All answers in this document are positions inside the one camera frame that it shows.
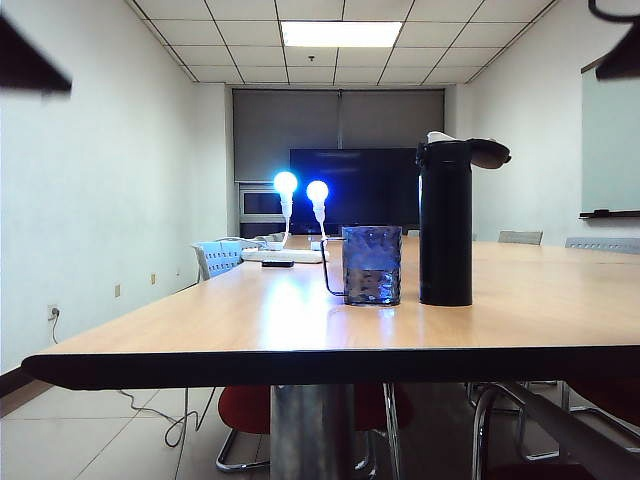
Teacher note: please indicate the black thermos cup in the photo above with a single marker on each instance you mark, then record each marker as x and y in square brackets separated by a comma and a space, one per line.
[445, 225]

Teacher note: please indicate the grey roller blind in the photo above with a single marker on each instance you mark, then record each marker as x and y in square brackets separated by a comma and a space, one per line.
[395, 115]
[285, 130]

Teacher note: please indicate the wide grey chair backrest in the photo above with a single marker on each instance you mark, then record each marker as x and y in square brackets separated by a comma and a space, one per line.
[600, 245]

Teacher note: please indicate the small flat black box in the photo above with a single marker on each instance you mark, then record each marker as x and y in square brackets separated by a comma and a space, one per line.
[277, 264]

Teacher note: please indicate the metal table leg column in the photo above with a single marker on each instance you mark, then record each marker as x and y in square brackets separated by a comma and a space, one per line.
[312, 435]

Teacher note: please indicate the wall outlet with plug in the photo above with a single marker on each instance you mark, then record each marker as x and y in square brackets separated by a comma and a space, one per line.
[54, 312]

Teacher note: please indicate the glass whiteboard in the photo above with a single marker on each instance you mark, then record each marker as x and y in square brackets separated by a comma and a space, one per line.
[612, 150]

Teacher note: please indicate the white perforated plastic chair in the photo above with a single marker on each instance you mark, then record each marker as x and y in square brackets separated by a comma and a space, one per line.
[220, 260]

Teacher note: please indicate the chrome tubular chair frame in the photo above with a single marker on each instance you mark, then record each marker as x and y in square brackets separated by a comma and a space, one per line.
[482, 415]

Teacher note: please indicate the ceiling light panel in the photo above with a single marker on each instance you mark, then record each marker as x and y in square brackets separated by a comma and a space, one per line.
[341, 34]

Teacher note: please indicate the white power strip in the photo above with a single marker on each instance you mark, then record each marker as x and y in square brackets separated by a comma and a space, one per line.
[290, 255]

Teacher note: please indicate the large black TV screen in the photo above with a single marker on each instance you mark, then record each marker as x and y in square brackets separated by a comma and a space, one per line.
[370, 185]

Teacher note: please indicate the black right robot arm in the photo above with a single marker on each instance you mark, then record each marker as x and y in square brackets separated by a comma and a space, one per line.
[622, 60]

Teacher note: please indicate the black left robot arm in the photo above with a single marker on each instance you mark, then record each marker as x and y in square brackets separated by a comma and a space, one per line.
[25, 70]

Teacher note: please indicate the white gooseneck bulb lamp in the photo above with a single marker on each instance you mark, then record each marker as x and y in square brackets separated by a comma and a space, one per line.
[318, 191]
[285, 183]

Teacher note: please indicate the red chair with chrome frame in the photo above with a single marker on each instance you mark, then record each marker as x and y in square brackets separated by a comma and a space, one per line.
[385, 407]
[245, 407]

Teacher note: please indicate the clear textured glass mug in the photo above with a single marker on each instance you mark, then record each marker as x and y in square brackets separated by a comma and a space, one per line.
[372, 270]

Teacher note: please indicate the small grey chair backrest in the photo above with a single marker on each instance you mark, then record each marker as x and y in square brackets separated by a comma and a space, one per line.
[520, 237]

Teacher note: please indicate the grey wall cabinet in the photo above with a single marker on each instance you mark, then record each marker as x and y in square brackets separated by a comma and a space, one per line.
[257, 202]

